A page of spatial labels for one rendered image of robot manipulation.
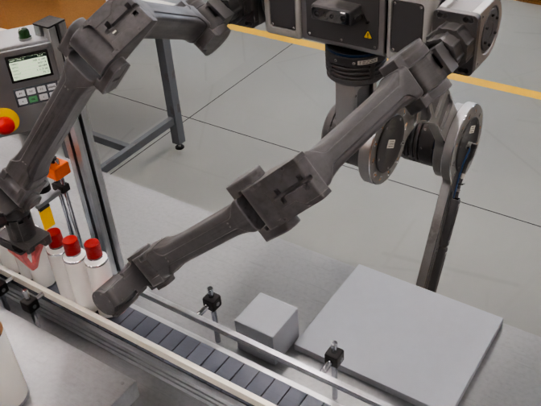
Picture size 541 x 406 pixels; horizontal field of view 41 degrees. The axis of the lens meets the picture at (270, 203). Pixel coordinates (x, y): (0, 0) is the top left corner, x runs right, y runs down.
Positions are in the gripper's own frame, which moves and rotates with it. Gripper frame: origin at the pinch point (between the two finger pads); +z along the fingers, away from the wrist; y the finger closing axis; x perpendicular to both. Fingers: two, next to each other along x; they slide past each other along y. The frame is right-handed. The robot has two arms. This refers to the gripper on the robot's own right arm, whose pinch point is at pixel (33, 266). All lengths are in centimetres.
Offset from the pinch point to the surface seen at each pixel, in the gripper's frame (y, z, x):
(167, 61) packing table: -115, 50, 168
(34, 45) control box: -0.6, -45.4, 15.5
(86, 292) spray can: 10.1, 6.4, 4.3
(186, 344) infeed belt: 34.2, 13.4, 8.4
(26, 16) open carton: -138, 11, 112
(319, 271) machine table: 44, 18, 47
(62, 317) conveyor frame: 2.7, 15.6, 1.1
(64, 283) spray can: 4.1, 5.8, 3.3
